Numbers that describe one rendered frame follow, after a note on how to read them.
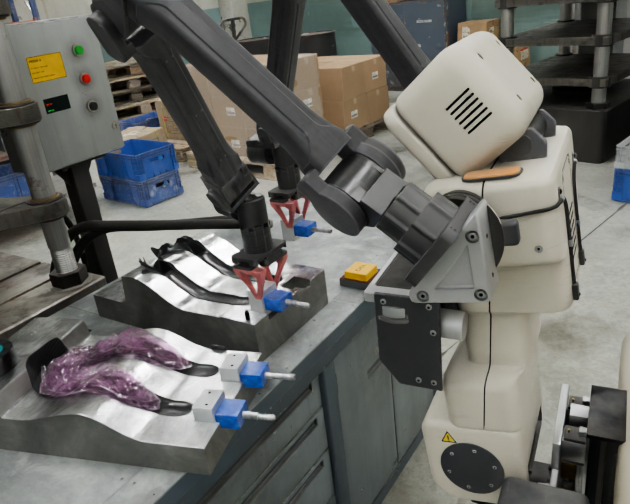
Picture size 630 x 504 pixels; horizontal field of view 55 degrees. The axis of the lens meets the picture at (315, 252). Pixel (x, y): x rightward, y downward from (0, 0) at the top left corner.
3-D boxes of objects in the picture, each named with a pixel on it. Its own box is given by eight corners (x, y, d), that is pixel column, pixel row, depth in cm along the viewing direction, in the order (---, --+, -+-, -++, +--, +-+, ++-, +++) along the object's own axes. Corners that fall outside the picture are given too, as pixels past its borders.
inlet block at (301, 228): (338, 237, 147) (335, 217, 145) (327, 245, 143) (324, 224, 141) (294, 232, 154) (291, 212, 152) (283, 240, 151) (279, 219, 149)
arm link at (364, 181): (392, 223, 71) (418, 191, 72) (323, 171, 72) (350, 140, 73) (376, 246, 79) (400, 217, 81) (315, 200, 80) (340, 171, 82)
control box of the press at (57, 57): (197, 416, 235) (100, 12, 175) (138, 469, 212) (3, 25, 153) (158, 401, 247) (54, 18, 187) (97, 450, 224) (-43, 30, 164)
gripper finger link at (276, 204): (273, 230, 148) (267, 193, 144) (290, 219, 153) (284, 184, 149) (296, 233, 144) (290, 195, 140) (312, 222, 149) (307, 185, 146)
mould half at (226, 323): (328, 303, 140) (322, 250, 135) (261, 363, 121) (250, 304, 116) (174, 271, 167) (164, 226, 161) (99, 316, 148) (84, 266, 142)
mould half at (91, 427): (266, 376, 117) (257, 327, 112) (210, 475, 94) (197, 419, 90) (50, 360, 131) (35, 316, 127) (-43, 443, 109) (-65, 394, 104)
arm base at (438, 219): (455, 239, 66) (478, 201, 75) (396, 195, 67) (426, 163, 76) (412, 290, 71) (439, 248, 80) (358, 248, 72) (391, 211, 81)
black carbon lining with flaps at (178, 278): (288, 284, 136) (283, 245, 132) (244, 318, 124) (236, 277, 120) (178, 262, 155) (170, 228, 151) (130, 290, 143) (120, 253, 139)
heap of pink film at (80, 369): (198, 357, 115) (190, 321, 112) (151, 419, 99) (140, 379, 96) (82, 349, 122) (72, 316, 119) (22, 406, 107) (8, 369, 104)
